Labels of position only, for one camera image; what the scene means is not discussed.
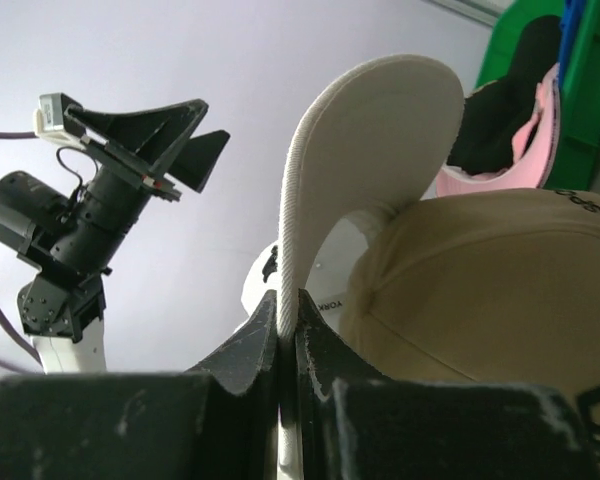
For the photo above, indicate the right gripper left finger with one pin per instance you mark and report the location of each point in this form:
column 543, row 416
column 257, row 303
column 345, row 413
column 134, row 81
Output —
column 217, row 420

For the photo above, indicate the black cap in bin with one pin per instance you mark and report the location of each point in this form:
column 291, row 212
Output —
column 496, row 111

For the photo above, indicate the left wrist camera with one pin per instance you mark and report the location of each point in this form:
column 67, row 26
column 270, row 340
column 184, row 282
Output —
column 51, row 124

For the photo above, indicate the pink white baseball cap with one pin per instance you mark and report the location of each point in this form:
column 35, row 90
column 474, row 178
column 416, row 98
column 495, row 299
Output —
column 535, row 146

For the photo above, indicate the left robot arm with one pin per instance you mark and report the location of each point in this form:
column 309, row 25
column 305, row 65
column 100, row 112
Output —
column 71, row 239

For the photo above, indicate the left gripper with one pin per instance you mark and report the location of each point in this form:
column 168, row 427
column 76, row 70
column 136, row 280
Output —
column 140, row 146

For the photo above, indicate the green plastic bin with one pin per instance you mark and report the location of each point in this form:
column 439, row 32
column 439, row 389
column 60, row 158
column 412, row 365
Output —
column 579, row 147

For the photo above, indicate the blue item in bin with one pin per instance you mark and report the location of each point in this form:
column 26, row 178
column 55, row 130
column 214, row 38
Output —
column 565, row 35

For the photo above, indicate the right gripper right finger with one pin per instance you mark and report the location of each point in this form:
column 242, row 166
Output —
column 356, row 423

